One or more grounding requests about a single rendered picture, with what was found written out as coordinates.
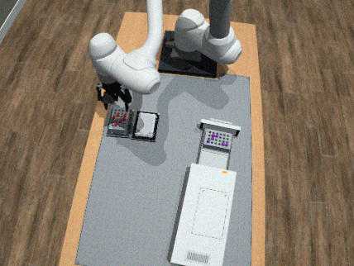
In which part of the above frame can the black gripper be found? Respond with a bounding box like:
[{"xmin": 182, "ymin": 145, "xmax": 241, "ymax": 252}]
[{"xmin": 96, "ymin": 81, "xmax": 132, "ymax": 112}]

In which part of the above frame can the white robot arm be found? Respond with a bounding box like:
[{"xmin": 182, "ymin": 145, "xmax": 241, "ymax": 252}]
[{"xmin": 89, "ymin": 0, "xmax": 242, "ymax": 95}]

